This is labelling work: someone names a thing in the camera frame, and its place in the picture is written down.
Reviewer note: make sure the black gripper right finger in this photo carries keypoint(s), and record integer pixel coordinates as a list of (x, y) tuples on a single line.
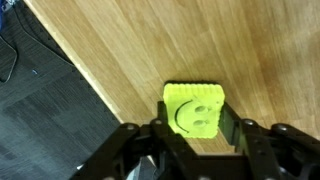
[(273, 153)]

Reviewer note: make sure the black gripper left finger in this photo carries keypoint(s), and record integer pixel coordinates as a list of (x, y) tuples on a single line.
[(150, 153)]

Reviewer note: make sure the yellow smiley sticky notepad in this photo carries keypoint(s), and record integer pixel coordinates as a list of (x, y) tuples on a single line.
[(195, 108)]

